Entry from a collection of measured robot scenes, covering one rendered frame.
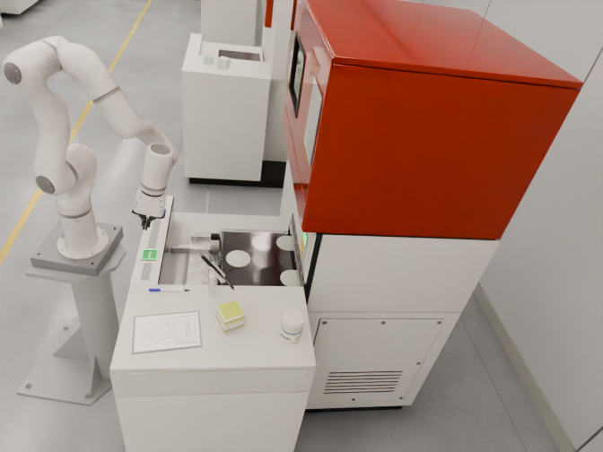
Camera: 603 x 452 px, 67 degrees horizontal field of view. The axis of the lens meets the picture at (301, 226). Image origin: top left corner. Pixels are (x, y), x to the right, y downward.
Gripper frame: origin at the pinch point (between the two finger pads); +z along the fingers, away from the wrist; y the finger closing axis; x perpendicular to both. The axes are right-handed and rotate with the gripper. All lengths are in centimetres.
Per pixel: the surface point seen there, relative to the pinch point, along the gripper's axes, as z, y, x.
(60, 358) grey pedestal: 119, 30, -21
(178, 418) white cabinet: 40, -23, 50
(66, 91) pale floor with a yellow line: 138, 113, -354
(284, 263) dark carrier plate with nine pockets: 10, -56, -4
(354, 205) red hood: -37, -63, 15
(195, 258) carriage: 19.6, -21.1, -7.5
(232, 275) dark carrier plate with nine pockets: 14.6, -35.6, 3.8
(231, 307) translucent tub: 1.7, -32.0, 31.6
